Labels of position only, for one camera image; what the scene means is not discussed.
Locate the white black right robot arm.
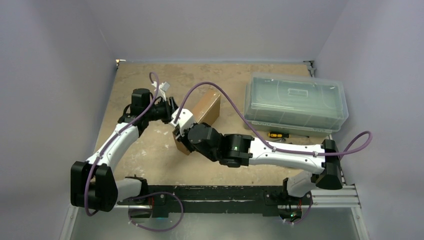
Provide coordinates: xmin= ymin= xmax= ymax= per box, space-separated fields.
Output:
xmin=181 ymin=123 xmax=343 ymax=204

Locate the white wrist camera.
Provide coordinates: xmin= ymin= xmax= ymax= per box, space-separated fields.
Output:
xmin=169 ymin=107 xmax=196 ymax=139
xmin=151 ymin=81 xmax=170 ymax=101

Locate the yellow black screwdriver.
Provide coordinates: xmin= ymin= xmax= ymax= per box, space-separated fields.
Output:
xmin=267 ymin=132 xmax=309 ymax=139

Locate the clear plastic storage bin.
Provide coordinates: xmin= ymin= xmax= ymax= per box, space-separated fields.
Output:
xmin=243 ymin=72 xmax=349 ymax=137

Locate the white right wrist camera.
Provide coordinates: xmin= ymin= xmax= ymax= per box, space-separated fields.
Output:
xmin=169 ymin=107 xmax=196 ymax=139

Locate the brown cardboard express box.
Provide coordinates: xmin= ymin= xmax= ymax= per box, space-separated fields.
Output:
xmin=172 ymin=89 xmax=221 ymax=155

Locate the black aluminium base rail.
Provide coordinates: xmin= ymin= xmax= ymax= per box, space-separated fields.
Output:
xmin=67 ymin=184 xmax=362 ymax=220

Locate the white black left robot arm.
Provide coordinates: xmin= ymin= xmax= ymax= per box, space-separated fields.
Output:
xmin=70 ymin=88 xmax=178 ymax=217

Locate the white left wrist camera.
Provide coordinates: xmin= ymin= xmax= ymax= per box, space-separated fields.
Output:
xmin=151 ymin=81 xmax=170 ymax=101

